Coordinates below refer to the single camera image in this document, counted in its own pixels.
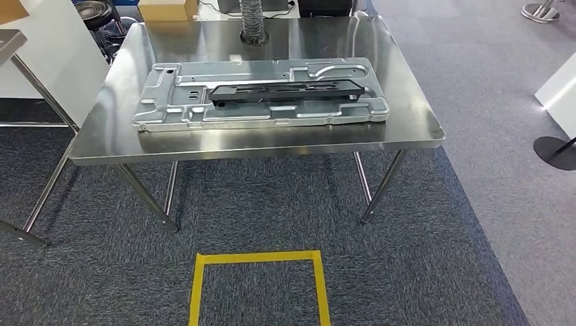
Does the yellow floor tape square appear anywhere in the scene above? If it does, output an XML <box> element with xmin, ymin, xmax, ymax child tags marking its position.
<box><xmin>187</xmin><ymin>250</ymin><xmax>333</xmax><ymax>326</ymax></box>

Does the white partition panel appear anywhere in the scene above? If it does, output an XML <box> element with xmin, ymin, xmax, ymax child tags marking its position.
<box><xmin>534</xmin><ymin>52</ymin><xmax>576</xmax><ymax>141</ymax></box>
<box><xmin>0</xmin><ymin>0</ymin><xmax>111</xmax><ymax>128</ymax></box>

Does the stainless steel workbench table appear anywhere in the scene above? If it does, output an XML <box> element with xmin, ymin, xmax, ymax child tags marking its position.
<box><xmin>67</xmin><ymin>12</ymin><xmax>446</xmax><ymax>234</ymax></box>

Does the grey corrugated hose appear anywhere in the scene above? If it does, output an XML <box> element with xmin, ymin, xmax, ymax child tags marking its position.
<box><xmin>238</xmin><ymin>0</ymin><xmax>270</xmax><ymax>46</ymax></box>

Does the black round floor base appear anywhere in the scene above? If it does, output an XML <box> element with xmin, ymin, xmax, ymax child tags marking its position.
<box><xmin>533</xmin><ymin>135</ymin><xmax>576</xmax><ymax>172</ymax></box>

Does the grey equipment case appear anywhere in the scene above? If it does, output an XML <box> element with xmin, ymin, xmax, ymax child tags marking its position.
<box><xmin>217</xmin><ymin>0</ymin><xmax>290</xmax><ymax>14</ymax></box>

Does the brown cardboard box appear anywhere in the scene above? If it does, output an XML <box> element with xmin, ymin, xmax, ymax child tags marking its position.
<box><xmin>137</xmin><ymin>0</ymin><xmax>199</xmax><ymax>22</ymax></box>
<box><xmin>0</xmin><ymin>0</ymin><xmax>30</xmax><ymax>26</ymax></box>

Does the stainless steel side table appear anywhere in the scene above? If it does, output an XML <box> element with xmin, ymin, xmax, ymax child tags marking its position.
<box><xmin>0</xmin><ymin>28</ymin><xmax>81</xmax><ymax>249</ymax></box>

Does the black round stool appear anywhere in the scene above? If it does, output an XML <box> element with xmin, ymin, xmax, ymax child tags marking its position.
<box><xmin>74</xmin><ymin>0</ymin><xmax>138</xmax><ymax>64</ymax></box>

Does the black equipment box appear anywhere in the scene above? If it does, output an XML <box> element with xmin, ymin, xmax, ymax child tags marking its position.
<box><xmin>297</xmin><ymin>0</ymin><xmax>353</xmax><ymax>18</ymax></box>

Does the stamped grey metal plate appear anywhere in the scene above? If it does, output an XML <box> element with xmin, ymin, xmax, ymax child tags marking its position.
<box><xmin>132</xmin><ymin>56</ymin><xmax>391</xmax><ymax>134</ymax></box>

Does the black plastic frame part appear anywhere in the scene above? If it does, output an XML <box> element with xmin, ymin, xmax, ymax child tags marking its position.
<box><xmin>207</xmin><ymin>79</ymin><xmax>366</xmax><ymax>109</ymax></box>

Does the chrome stanchion base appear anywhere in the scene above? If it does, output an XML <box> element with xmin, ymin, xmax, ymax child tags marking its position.
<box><xmin>521</xmin><ymin>0</ymin><xmax>561</xmax><ymax>24</ymax></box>

